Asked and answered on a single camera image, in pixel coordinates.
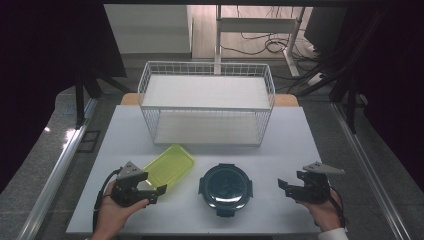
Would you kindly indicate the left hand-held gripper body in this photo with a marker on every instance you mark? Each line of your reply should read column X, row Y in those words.
column 125, row 191

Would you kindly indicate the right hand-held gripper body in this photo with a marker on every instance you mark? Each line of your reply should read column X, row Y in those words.
column 315, row 188

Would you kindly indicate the green lidded plastic container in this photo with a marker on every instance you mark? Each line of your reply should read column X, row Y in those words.
column 170, row 165

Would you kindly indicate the dark teal round lid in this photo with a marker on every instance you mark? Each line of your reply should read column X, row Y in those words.
column 226, row 190

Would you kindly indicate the person's left hand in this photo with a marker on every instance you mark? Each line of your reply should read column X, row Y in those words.
column 111, row 216

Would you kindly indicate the person's right hand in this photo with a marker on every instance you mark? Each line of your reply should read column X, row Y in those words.
column 325, row 215

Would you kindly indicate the black tripod stand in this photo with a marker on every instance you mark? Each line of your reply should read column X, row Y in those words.
column 350, row 100
column 80, row 106

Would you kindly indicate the black curtain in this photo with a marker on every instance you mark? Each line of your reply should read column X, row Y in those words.
column 400, row 83
column 40, row 66

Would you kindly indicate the metal floor rail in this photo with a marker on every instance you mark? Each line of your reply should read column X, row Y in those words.
column 370, row 173
column 56, row 170

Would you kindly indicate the white metal desk frame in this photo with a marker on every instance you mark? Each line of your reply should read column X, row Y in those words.
column 256, row 25

